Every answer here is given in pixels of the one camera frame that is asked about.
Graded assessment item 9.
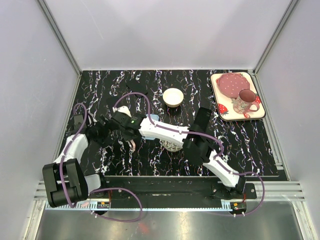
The pink cased phone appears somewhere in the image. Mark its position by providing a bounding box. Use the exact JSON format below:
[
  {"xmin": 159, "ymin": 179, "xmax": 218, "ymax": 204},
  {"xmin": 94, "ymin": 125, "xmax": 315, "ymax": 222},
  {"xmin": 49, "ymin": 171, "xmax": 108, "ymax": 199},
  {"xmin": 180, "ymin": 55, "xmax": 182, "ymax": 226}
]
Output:
[{"xmin": 128, "ymin": 140, "xmax": 136, "ymax": 152}]

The light blue phone case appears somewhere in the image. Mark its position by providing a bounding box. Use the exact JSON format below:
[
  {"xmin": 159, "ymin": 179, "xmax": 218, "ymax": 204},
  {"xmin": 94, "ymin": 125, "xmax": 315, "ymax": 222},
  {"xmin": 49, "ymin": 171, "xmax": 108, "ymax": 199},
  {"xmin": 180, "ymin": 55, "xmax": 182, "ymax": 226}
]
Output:
[{"xmin": 142, "ymin": 114, "xmax": 159, "ymax": 141}]

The black phone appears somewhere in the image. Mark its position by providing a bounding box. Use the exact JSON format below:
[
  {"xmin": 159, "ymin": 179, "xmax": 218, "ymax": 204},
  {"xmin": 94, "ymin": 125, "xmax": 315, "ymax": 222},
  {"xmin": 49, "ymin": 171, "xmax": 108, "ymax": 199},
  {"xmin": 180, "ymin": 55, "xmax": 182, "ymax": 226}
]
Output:
[
  {"xmin": 126, "ymin": 80, "xmax": 148, "ymax": 95},
  {"xmin": 106, "ymin": 96, "xmax": 119, "ymax": 112}
]

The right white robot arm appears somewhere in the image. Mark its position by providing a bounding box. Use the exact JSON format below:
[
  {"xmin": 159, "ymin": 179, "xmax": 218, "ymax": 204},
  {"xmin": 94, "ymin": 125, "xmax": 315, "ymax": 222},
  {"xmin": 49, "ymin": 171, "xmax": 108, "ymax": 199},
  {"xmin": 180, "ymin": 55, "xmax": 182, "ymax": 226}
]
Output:
[{"xmin": 110, "ymin": 106, "xmax": 246, "ymax": 199}]

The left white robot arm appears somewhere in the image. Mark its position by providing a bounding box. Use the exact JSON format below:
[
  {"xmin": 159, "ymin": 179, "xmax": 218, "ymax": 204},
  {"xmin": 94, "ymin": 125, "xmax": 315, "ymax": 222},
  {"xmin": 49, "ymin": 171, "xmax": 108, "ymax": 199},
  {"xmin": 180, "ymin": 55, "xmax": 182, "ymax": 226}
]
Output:
[{"xmin": 42, "ymin": 114, "xmax": 111, "ymax": 208}]

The cream bowl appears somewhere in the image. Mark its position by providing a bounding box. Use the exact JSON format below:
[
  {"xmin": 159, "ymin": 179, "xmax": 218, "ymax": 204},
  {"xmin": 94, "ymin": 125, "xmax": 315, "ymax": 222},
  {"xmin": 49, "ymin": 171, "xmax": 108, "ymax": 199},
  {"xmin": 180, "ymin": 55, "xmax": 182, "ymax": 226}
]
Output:
[{"xmin": 162, "ymin": 88, "xmax": 184, "ymax": 108}]

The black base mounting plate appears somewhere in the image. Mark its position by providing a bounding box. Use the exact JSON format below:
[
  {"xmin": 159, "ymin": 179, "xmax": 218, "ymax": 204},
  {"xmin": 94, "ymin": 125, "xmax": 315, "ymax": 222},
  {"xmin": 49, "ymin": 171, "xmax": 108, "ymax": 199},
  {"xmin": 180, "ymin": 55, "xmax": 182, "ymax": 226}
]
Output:
[{"xmin": 83, "ymin": 176, "xmax": 257, "ymax": 200}]

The strawberry patterned tray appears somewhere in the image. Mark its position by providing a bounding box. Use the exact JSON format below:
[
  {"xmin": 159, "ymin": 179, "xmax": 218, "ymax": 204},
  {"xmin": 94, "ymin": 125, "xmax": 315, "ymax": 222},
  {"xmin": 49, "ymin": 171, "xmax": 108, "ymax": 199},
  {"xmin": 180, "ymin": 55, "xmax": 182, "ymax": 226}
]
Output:
[{"xmin": 210, "ymin": 72, "xmax": 266, "ymax": 122}]

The pink dotted plate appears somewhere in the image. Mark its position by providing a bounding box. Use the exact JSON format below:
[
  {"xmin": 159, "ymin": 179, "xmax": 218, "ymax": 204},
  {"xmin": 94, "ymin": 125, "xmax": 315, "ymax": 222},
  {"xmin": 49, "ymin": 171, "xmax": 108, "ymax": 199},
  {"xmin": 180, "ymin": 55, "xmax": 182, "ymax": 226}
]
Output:
[{"xmin": 216, "ymin": 73, "xmax": 251, "ymax": 99}]

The pink printed mug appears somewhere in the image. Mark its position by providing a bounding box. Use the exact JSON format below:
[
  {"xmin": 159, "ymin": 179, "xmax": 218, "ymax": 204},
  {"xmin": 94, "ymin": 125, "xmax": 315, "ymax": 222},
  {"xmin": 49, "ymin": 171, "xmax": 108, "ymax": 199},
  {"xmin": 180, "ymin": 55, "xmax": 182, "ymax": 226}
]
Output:
[{"xmin": 233, "ymin": 89, "xmax": 260, "ymax": 114}]

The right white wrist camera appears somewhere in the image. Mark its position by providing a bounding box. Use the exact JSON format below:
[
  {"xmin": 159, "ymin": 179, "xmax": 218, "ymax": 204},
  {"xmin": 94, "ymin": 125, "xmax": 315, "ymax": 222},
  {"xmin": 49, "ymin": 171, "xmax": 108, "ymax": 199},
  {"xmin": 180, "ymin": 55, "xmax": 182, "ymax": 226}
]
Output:
[{"xmin": 112, "ymin": 106, "xmax": 132, "ymax": 117}]

